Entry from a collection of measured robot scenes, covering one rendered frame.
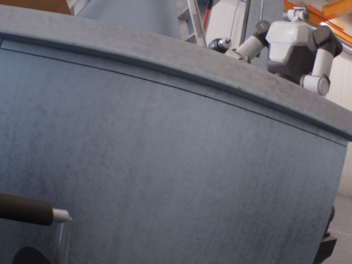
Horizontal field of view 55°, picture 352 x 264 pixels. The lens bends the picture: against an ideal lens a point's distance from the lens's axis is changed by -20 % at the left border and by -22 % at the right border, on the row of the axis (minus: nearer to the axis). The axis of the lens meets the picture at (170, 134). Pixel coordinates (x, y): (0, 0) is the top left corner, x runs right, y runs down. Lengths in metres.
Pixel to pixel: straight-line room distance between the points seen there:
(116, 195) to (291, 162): 0.37
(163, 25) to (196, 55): 2.86
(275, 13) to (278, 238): 3.30
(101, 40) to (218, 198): 0.37
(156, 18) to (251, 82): 2.87
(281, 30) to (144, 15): 1.94
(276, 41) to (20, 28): 1.36
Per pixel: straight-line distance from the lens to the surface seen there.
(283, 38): 1.80
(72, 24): 0.68
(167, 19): 3.57
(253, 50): 1.96
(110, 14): 3.53
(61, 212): 0.45
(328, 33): 1.73
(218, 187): 0.77
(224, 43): 1.38
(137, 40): 0.68
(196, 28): 2.88
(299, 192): 0.87
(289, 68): 1.73
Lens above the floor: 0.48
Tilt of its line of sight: 1 degrees up
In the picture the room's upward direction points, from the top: 14 degrees clockwise
